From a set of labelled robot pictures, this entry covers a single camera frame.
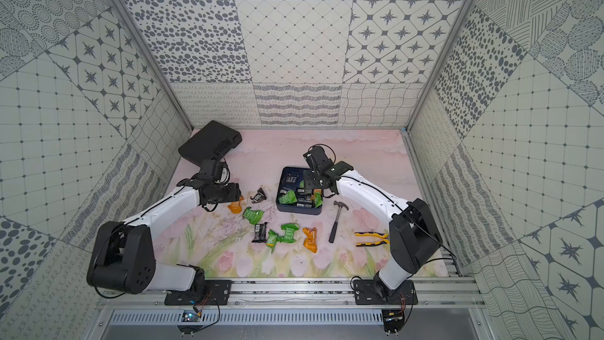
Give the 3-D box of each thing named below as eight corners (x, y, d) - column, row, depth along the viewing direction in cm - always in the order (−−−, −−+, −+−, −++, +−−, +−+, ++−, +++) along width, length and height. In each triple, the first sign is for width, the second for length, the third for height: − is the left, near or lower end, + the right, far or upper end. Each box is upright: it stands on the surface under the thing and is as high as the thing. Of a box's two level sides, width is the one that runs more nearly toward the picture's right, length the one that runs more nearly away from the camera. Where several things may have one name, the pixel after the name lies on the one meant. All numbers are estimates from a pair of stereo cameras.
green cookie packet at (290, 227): (279, 242, 86) (278, 240, 85) (280, 224, 91) (280, 222, 89) (298, 242, 86) (298, 240, 85) (299, 224, 91) (299, 222, 89)
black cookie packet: (253, 242, 86) (252, 240, 85) (256, 224, 91) (255, 222, 89) (266, 242, 86) (265, 240, 85) (268, 224, 91) (267, 222, 89)
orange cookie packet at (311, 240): (302, 252, 84) (302, 250, 82) (303, 230, 90) (303, 227, 88) (317, 252, 84) (317, 250, 82) (316, 230, 90) (317, 227, 88)
